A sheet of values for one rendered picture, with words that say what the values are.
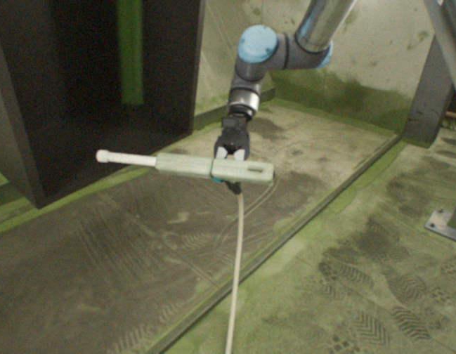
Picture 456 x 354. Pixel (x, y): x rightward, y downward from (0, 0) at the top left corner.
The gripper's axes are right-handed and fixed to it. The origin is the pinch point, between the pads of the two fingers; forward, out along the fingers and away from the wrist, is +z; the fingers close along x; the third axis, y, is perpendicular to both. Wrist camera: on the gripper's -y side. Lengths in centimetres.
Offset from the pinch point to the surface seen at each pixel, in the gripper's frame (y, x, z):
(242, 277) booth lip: 44, -3, 26
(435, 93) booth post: 114, -96, -104
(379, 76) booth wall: 123, -64, -120
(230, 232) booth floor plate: 59, 7, 8
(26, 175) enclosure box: -14.5, 45.4, 10.6
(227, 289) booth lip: 39.4, 0.6, 30.3
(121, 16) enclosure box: 5, 51, -55
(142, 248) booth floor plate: 46, 39, 22
